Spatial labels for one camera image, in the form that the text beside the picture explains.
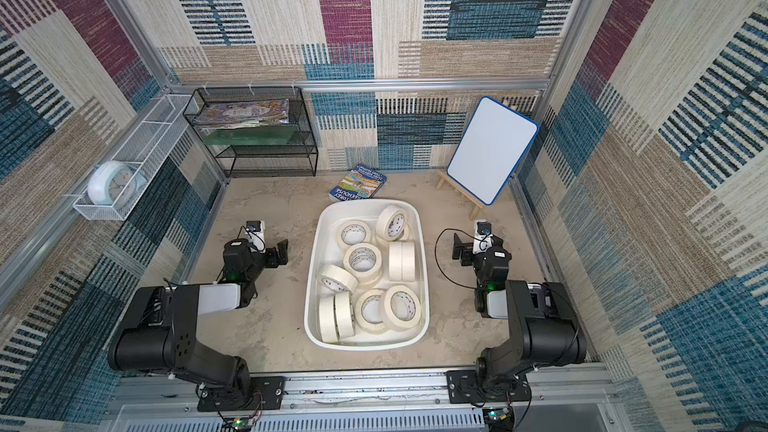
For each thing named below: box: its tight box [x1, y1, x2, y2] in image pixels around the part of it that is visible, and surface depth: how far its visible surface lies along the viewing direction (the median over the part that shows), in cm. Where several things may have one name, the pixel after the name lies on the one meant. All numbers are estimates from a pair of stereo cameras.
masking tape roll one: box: [336, 220, 372, 249], surface depth 103 cm
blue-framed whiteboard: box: [446, 96, 540, 206], surface depth 93 cm
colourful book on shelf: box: [194, 98, 290, 129], surface depth 83 cm
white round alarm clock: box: [88, 160, 147, 207], surface depth 64 cm
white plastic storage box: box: [304, 198, 431, 352], surface depth 87 cm
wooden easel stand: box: [435, 170, 484, 221], surface depth 107 cm
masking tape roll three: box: [343, 242, 383, 285], surface depth 91 cm
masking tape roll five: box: [315, 265, 359, 294], surface depth 85 cm
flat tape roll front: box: [354, 288, 388, 334], surface depth 85 cm
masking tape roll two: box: [376, 205, 407, 242], surface depth 95 cm
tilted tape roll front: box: [384, 285, 421, 330], surface depth 85 cm
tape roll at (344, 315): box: [335, 291, 355, 340], surface depth 77 cm
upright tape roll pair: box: [388, 241, 415, 282], surface depth 87 cm
